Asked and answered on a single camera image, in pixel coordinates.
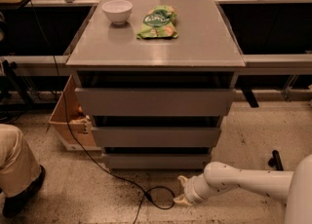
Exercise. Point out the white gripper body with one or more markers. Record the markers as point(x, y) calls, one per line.
point(190, 189)

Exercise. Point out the grey bottom drawer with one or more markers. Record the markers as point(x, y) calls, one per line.
point(156, 161)

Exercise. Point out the grey drawer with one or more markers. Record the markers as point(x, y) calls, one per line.
point(156, 161)
point(155, 137)
point(155, 102)

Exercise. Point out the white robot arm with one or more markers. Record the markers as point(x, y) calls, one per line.
point(293, 188)

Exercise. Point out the grey drawer cabinet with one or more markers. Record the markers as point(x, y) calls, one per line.
point(203, 56)

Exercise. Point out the grey middle drawer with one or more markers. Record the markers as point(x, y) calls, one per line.
point(155, 137)

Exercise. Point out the grey top drawer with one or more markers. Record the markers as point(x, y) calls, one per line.
point(155, 102)

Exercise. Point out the black metal stand leg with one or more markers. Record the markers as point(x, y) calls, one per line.
point(275, 161)

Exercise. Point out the cardboard box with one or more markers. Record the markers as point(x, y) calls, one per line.
point(72, 127)

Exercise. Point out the green snack bag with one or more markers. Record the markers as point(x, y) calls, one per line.
point(159, 23)

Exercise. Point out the beige trouser leg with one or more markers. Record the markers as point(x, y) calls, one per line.
point(18, 166)

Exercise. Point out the black shoe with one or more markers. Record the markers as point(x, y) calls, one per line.
point(14, 205)

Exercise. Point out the white ceramic bowl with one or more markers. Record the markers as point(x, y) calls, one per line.
point(117, 11)

